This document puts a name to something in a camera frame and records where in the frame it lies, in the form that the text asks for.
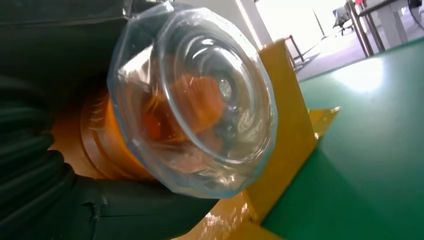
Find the yellow cardboard box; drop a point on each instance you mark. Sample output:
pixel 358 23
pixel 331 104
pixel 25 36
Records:
pixel 285 132

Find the office chair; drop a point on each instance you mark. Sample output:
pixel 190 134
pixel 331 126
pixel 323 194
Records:
pixel 342 18

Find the orange bottle with clear cap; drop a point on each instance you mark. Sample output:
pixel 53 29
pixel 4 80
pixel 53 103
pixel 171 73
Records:
pixel 198 99

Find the black metal rack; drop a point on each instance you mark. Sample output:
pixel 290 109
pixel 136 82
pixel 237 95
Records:
pixel 296 49

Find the grey desk with metal legs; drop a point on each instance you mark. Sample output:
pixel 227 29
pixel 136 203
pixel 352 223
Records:
pixel 391 23

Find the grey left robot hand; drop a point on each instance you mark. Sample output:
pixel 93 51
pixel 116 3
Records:
pixel 66 39

